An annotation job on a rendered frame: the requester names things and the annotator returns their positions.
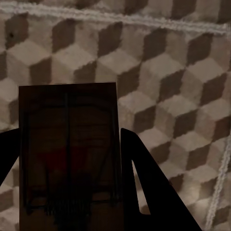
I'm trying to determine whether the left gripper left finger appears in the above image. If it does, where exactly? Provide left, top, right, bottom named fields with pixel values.
left=0, top=128, right=21, bottom=186

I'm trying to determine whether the mousetrap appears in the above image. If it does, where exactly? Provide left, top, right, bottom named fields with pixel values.
left=19, top=82, right=124, bottom=231

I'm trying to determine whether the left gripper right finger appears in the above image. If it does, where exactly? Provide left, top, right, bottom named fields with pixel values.
left=121, top=128, right=202, bottom=231

